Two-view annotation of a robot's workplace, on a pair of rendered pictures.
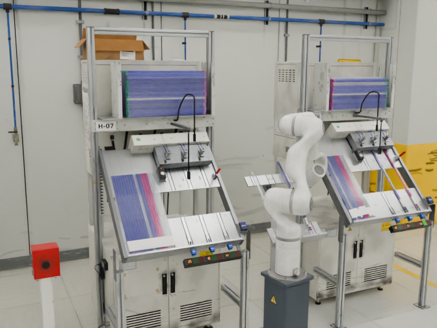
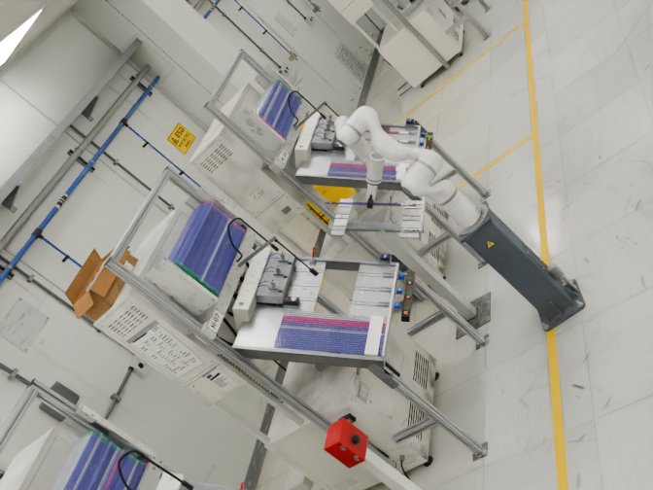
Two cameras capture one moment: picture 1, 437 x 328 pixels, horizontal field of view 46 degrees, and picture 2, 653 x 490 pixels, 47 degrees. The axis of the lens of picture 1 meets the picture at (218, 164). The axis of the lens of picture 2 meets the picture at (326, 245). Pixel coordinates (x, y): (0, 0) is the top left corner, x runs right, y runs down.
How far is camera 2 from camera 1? 1.91 m
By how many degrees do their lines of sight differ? 30
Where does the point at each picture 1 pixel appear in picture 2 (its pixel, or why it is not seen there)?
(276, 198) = (419, 177)
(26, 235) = not seen: outside the picture
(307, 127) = (365, 118)
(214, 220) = (366, 279)
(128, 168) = (269, 330)
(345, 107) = (288, 126)
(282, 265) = (469, 215)
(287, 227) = (444, 187)
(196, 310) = (421, 370)
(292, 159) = (388, 146)
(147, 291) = (392, 395)
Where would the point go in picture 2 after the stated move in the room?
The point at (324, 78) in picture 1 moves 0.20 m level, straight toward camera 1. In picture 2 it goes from (255, 122) to (266, 116)
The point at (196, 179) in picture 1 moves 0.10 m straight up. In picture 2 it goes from (309, 277) to (294, 265)
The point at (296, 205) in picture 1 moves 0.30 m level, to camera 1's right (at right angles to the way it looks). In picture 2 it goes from (434, 163) to (459, 120)
